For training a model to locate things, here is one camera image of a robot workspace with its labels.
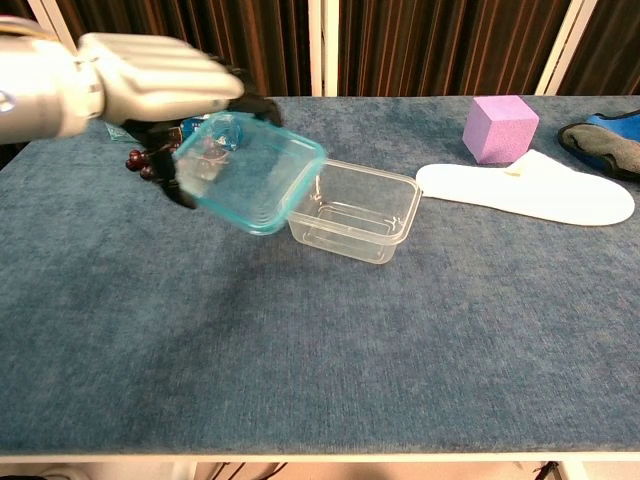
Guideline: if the blue and grey shoe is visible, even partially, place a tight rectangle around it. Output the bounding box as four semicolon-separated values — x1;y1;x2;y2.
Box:
557;110;640;182

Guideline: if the dark brown pleated curtain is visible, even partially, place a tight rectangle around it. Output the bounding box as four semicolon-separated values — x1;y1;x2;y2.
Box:
0;0;39;24
49;0;312;99
557;0;640;97
338;0;572;97

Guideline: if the clear plastic container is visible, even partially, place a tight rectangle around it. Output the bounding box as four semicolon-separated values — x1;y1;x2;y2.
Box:
281;159;424;266

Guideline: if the blue table cloth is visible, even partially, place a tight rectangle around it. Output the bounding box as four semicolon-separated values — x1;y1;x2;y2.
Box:
0;93;640;457

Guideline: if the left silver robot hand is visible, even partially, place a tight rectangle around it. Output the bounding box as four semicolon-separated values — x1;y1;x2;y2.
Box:
74;32;282;210

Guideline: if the purple foam cube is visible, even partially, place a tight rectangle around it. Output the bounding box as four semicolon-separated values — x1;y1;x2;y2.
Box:
461;94;541;165

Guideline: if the black cable bundle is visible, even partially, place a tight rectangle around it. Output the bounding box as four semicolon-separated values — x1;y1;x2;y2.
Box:
199;462;294;480

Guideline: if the white flat slipper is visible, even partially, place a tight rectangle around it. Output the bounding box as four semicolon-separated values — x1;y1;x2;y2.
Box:
414;148;636;229

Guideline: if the white frame post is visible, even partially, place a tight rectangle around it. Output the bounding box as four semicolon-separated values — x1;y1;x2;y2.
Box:
307;0;342;98
25;0;82;51
535;0;585;96

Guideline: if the blue cookie box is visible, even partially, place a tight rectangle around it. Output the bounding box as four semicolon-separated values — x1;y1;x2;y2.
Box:
105;113;246;151

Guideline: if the teal plastic lid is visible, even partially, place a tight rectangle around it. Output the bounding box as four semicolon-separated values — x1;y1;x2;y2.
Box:
172;110;329;237

